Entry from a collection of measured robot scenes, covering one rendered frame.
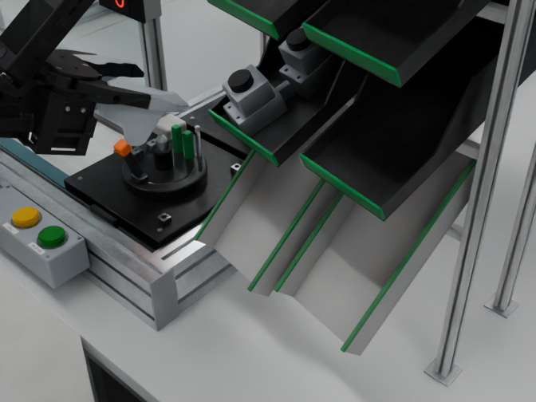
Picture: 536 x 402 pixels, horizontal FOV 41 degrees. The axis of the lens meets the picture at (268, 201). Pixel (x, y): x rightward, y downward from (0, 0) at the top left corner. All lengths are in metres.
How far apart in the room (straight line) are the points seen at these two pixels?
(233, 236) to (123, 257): 0.17
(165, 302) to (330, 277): 0.27
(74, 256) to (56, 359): 0.15
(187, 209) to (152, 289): 0.16
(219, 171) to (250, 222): 0.23
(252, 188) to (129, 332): 0.29
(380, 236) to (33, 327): 0.55
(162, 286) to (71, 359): 0.17
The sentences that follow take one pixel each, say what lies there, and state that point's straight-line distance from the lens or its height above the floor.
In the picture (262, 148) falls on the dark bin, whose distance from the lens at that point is 0.85.
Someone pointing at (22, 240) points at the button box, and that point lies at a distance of 1.16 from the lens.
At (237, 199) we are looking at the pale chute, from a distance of 1.02.
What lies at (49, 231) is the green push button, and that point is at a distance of 1.15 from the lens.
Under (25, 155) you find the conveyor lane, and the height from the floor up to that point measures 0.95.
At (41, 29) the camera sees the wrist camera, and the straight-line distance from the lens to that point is 0.68.
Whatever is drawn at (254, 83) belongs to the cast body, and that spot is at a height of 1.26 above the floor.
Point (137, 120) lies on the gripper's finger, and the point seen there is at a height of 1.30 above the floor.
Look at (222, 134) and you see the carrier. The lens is 1.32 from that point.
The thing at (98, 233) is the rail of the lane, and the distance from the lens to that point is 1.15.
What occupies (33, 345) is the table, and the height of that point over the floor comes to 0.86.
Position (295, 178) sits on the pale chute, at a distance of 0.99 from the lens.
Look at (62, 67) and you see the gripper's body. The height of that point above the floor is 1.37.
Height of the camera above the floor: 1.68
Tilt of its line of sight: 38 degrees down
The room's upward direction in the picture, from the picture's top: straight up
